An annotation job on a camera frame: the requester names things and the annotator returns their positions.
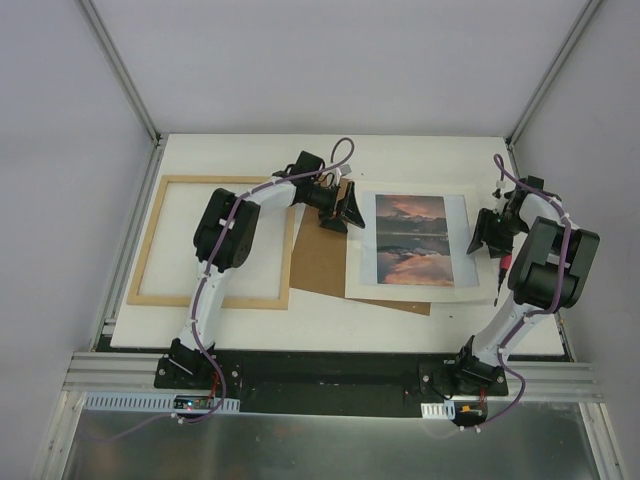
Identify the white mat board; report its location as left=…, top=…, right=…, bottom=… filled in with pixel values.
left=345, top=182, right=496, bottom=303

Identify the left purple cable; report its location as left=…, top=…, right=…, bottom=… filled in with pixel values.
left=99, top=138, right=357, bottom=441

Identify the white cable duct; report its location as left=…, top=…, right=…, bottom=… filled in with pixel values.
left=420, top=400, right=456, bottom=421
left=84, top=392, right=240, bottom=415

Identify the red handled screwdriver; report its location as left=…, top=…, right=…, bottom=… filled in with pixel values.
left=493, top=255, right=512, bottom=306

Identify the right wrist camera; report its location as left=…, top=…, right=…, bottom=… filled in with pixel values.
left=492, top=180, right=506, bottom=200

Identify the aluminium corner post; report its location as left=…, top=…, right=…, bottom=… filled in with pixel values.
left=505, top=0, right=606, bottom=151
left=75, top=0, right=161, bottom=144

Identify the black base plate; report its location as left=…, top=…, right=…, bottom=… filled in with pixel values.
left=154, top=349, right=508, bottom=418

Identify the left aluminium corner post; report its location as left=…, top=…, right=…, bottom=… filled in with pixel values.
left=75, top=0, right=161, bottom=144

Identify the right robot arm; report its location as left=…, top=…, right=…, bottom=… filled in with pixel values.
left=447, top=176, right=600, bottom=395

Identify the brown backing board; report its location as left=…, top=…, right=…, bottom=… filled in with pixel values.
left=289, top=179, right=431, bottom=318

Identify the right aluminium corner post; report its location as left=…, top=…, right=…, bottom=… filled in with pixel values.
left=505, top=0, right=606, bottom=151

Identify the wooden picture frame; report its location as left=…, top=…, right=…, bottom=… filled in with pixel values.
left=127, top=175, right=296, bottom=310

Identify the sunset photo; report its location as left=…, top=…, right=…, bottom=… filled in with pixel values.
left=375, top=194, right=454, bottom=287

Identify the aluminium rail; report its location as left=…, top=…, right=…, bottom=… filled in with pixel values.
left=62, top=352, right=162, bottom=392

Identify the right white cable duct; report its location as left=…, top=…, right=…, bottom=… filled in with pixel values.
left=420, top=400, right=456, bottom=421

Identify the left white cable duct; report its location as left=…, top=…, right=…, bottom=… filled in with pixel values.
left=84, top=392, right=240, bottom=415

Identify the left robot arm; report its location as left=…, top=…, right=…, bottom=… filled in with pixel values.
left=168, top=151, right=365, bottom=389

